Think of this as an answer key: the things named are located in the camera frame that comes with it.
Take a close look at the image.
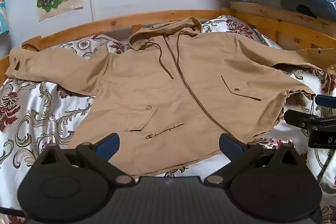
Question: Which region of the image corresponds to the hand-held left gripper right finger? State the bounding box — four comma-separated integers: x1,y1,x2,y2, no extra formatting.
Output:
204,133,301,186

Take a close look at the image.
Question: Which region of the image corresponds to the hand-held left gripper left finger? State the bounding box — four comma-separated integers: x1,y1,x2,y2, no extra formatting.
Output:
37,132,136,186

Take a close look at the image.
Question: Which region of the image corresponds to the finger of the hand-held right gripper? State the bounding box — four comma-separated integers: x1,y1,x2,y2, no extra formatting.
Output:
284,109,336,133
314,94,336,109

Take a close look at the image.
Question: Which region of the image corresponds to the tan hooded jacket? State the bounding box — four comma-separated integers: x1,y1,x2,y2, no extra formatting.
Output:
5,17,336,178

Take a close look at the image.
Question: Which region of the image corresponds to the white floral bed sheet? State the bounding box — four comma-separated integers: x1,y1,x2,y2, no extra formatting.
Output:
0,15,336,224

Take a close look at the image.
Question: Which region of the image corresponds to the wooden bed frame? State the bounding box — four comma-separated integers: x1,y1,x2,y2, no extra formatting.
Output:
0,1,336,84

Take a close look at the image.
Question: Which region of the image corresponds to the teal wall poster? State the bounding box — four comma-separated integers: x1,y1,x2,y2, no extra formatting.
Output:
0,0,9,34

